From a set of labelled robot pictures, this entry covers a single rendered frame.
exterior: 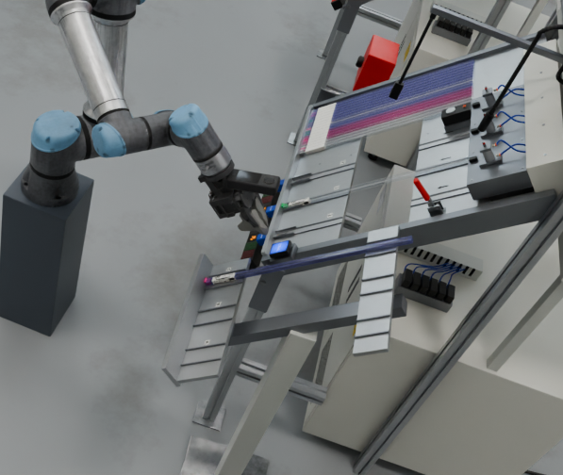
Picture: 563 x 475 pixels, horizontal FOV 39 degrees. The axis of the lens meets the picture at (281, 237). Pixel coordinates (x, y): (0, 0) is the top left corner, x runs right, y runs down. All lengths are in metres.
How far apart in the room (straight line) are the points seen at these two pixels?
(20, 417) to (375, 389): 1.02
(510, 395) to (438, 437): 0.30
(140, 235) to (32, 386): 0.72
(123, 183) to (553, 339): 1.65
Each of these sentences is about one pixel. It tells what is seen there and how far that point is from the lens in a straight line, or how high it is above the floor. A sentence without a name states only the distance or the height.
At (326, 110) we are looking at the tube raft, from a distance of 2.41.
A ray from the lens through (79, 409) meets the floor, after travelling 2.47.
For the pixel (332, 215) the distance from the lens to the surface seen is 1.98.
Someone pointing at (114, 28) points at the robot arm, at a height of 1.04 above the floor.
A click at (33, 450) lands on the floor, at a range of 2.40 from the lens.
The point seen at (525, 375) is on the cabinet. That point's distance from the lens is 2.22.
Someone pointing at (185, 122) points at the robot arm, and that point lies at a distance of 1.68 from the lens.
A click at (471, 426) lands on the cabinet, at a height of 0.38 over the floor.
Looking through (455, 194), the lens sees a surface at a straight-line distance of 1.85.
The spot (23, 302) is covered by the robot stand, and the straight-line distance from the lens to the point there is 2.52.
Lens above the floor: 2.15
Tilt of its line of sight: 45 degrees down
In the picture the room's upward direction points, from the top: 23 degrees clockwise
